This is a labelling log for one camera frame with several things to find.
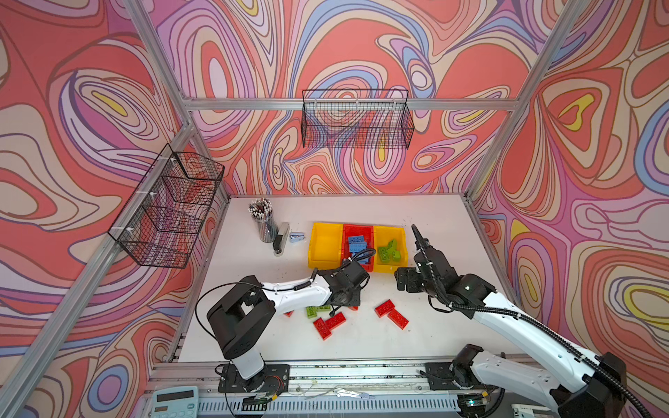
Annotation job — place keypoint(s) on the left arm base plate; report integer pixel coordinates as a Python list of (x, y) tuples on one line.
[(273, 379)]

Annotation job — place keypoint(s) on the back wire basket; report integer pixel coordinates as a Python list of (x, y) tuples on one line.
[(356, 118)]

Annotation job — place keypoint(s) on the red studded brick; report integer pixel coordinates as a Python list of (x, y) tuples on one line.
[(398, 319)]

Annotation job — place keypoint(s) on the red long brick diagonal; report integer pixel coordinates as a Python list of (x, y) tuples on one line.
[(335, 321)]

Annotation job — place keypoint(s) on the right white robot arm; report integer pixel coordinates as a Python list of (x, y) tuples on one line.
[(569, 380)]

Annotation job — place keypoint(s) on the red middle bin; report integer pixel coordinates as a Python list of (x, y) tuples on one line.
[(354, 230)]

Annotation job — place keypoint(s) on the grey stapler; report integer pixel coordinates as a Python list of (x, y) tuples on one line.
[(281, 239)]

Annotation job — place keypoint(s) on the left wire basket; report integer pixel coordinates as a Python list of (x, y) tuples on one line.
[(175, 197)]

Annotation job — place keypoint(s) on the wire basket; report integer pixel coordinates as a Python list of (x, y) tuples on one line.
[(175, 197), (356, 118)]

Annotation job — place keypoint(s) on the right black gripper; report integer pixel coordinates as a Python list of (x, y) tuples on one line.
[(410, 286)]

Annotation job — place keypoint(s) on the cup of pencils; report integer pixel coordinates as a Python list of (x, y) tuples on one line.
[(262, 213)]

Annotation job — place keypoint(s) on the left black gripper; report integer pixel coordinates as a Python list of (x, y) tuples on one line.
[(357, 298)]

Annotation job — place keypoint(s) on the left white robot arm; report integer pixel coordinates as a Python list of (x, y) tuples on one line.
[(240, 317)]

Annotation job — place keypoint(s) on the left yellow bin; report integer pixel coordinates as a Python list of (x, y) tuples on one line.
[(325, 250)]

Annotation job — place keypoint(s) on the right yellow bin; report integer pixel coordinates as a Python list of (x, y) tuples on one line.
[(383, 236)]

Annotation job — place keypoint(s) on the white device bottom right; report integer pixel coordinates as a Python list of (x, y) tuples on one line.
[(531, 411)]

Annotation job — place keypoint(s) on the yellow bin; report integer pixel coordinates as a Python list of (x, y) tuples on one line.
[(383, 236), (325, 250)]

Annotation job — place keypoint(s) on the small blue stapler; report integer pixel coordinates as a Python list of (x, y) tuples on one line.
[(296, 237)]

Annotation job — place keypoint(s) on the calculator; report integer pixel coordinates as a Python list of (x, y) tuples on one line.
[(176, 402)]

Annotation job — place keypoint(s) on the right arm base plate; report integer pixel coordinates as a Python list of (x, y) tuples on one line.
[(440, 377)]

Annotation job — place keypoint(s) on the red long brick bottom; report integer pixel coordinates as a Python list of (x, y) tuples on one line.
[(322, 328)]

